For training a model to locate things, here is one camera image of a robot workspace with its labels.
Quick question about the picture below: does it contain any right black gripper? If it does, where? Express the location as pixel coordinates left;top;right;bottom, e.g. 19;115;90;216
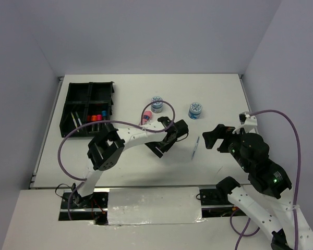
201;122;251;171

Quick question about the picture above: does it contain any blue pen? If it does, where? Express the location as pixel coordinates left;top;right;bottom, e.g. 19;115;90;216
191;136;200;160

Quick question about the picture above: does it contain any pink highlighter marker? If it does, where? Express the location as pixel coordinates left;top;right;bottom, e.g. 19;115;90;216
95;114;104;132

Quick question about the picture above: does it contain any yellow pen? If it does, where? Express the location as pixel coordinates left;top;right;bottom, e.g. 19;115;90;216
70;112;78;128

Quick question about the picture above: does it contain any green pen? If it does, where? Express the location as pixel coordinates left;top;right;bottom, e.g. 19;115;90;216
75;112;82;126

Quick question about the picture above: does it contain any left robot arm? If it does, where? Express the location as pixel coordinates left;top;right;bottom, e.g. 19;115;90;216
71;117;189;208

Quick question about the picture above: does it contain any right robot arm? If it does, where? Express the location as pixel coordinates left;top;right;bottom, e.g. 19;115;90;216
202;124;313;249

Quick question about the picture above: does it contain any blue-lidded jar right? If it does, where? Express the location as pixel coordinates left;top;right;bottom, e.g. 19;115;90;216
188;102;202;119

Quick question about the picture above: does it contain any blue-lidded jar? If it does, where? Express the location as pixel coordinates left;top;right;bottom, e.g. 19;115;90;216
188;102;202;119
151;96;163;114

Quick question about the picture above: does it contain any pink-capped clear tube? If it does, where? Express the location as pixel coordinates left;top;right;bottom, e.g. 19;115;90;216
140;110;152;125

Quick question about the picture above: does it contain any blue-lidded jar left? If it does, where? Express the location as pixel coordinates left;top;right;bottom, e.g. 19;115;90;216
151;96;163;114

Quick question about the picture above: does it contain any black four-compartment organizer tray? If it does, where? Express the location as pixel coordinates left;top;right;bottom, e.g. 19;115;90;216
59;81;114;138

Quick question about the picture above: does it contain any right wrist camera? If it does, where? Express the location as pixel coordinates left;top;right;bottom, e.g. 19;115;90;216
232;112;258;134

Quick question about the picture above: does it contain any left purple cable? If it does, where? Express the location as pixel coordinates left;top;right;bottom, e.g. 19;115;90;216
57;100;177;221

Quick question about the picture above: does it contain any purple cable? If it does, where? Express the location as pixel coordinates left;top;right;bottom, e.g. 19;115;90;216
229;109;302;250
57;100;177;221

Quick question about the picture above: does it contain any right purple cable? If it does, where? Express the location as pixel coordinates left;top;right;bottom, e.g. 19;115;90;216
229;109;302;250

